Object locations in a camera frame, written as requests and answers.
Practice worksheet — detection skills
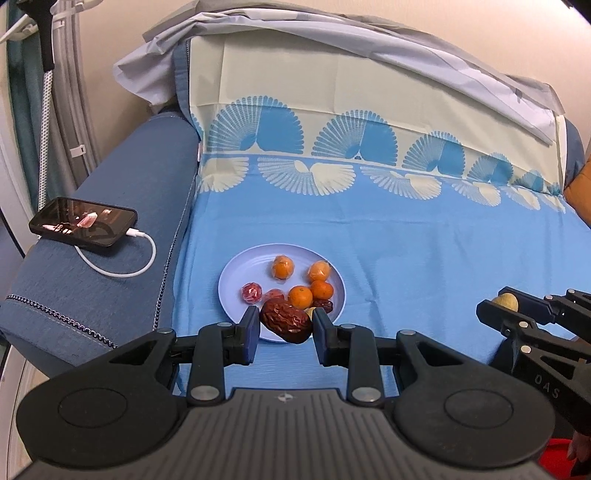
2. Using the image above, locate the braided white pole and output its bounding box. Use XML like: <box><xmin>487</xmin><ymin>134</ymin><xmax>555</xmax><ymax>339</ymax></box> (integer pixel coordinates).
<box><xmin>36</xmin><ymin>0</ymin><xmax>59</xmax><ymax>212</ymax></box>

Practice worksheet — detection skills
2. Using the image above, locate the lavender round plate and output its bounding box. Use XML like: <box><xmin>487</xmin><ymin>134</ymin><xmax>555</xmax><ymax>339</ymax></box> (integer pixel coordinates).
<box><xmin>218</xmin><ymin>244</ymin><xmax>346</xmax><ymax>343</ymax></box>

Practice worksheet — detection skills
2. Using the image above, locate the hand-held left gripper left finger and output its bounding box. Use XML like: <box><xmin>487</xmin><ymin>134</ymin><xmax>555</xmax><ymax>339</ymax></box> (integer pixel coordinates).
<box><xmin>110</xmin><ymin>305</ymin><xmax>262</xmax><ymax>408</ymax></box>

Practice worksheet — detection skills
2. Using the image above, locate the grey bed sheet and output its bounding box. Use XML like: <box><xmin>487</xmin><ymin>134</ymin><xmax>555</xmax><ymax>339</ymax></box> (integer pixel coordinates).
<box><xmin>113</xmin><ymin>7</ymin><xmax>566</xmax><ymax>146</ymax></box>

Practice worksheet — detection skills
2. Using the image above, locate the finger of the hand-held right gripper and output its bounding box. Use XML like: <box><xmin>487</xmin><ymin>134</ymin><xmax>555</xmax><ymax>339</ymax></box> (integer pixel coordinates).
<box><xmin>476</xmin><ymin>299</ymin><xmax>581</xmax><ymax>344</ymax></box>
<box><xmin>497</xmin><ymin>287</ymin><xmax>591</xmax><ymax>324</ymax></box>

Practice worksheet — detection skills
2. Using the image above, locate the red container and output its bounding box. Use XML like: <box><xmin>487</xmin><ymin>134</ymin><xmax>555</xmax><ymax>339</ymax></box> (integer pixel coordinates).
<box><xmin>538</xmin><ymin>438</ymin><xmax>583</xmax><ymax>480</ymax></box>

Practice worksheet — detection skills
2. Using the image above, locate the white charging cable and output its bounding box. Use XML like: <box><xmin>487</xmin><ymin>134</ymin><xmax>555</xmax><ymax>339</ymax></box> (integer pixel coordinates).
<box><xmin>74</xmin><ymin>227</ymin><xmax>157</xmax><ymax>279</ymax></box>

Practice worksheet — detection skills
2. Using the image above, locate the teal curtain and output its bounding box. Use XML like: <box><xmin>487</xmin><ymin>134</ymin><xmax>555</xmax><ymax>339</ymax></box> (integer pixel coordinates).
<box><xmin>7</xmin><ymin>4</ymin><xmax>47</xmax><ymax>217</ymax></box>

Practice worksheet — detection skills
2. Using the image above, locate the large dark red date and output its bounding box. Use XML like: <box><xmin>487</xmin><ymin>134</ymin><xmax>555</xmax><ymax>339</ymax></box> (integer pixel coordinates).
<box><xmin>259</xmin><ymin>298</ymin><xmax>315</xmax><ymax>345</ymax></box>

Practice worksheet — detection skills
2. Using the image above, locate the blue sofa armrest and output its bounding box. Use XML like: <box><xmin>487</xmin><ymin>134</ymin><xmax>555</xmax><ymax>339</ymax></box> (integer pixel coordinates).
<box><xmin>0</xmin><ymin>113</ymin><xmax>202</xmax><ymax>377</ymax></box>

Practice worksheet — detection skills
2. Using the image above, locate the black smartphone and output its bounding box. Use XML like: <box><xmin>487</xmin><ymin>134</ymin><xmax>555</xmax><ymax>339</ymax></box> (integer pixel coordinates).
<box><xmin>28</xmin><ymin>197</ymin><xmax>138</xmax><ymax>249</ymax></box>

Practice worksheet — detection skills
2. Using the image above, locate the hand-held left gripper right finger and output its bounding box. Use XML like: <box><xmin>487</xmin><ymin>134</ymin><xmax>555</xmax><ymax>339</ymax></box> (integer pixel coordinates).
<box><xmin>312</xmin><ymin>305</ymin><xmax>463</xmax><ymax>408</ymax></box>

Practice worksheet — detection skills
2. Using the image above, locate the orange cushion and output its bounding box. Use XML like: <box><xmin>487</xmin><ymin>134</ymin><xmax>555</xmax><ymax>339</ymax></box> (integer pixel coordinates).
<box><xmin>565</xmin><ymin>161</ymin><xmax>591</xmax><ymax>219</ymax></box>

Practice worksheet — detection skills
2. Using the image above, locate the blue fan-print blanket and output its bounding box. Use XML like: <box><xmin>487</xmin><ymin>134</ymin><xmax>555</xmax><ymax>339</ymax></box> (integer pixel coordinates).
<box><xmin>173</xmin><ymin>36</ymin><xmax>583</xmax><ymax>398</ymax></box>

